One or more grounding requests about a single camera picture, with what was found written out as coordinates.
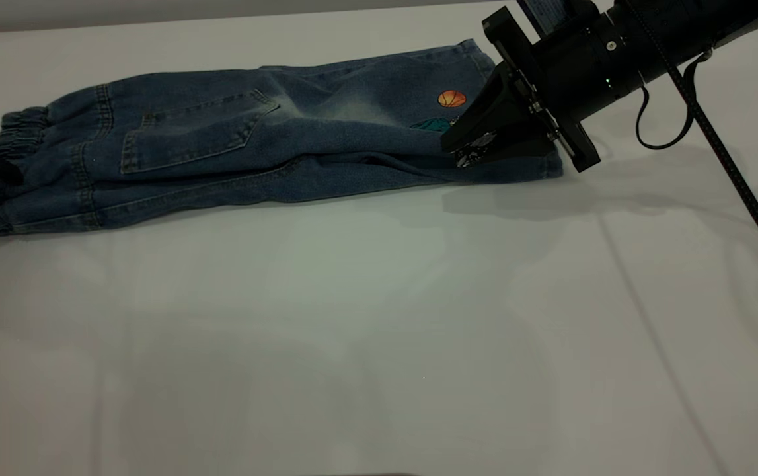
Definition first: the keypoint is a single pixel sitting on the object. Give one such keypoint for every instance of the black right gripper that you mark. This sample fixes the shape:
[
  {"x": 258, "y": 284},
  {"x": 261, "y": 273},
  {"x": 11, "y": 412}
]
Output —
[{"x": 583, "y": 66}]

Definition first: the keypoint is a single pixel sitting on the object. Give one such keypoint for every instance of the blue denim children's pants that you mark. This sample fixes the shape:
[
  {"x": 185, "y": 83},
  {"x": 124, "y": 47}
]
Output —
[{"x": 220, "y": 152}]

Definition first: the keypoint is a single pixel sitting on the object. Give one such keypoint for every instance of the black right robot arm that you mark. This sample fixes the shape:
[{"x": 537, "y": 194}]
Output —
[{"x": 689, "y": 26}]

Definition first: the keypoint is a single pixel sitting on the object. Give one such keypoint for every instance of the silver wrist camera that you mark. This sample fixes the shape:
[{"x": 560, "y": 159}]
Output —
[{"x": 544, "y": 12}]

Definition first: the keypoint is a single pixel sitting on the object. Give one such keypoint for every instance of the black camera bracket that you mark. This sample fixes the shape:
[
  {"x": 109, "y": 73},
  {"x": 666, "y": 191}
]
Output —
[{"x": 582, "y": 8}]

